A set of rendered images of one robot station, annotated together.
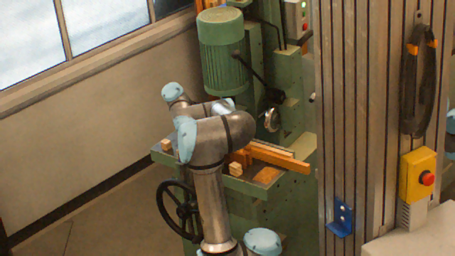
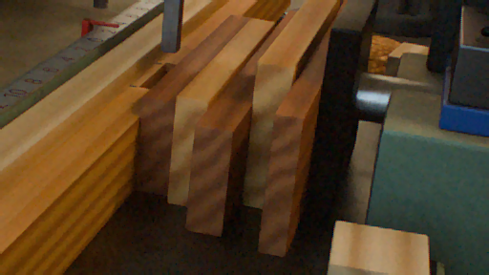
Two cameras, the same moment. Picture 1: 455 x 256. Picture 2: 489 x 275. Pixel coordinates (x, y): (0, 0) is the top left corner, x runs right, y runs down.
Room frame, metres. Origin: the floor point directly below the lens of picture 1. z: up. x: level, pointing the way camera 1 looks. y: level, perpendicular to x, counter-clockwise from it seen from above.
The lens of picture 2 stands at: (2.66, 0.46, 1.10)
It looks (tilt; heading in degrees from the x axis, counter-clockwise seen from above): 21 degrees down; 241
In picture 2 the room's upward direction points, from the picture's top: 7 degrees clockwise
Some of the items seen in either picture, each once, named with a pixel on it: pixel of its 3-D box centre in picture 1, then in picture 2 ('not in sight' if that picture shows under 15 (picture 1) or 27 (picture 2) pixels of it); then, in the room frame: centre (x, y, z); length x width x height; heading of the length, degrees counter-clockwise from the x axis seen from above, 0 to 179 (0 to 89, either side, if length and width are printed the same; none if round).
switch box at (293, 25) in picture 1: (296, 16); not in sight; (2.61, -0.32, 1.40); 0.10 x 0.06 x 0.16; 141
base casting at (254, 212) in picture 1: (252, 163); not in sight; (2.54, -0.09, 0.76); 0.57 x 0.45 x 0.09; 141
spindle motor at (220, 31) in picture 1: (222, 51); not in sight; (2.45, -0.01, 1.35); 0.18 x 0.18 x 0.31
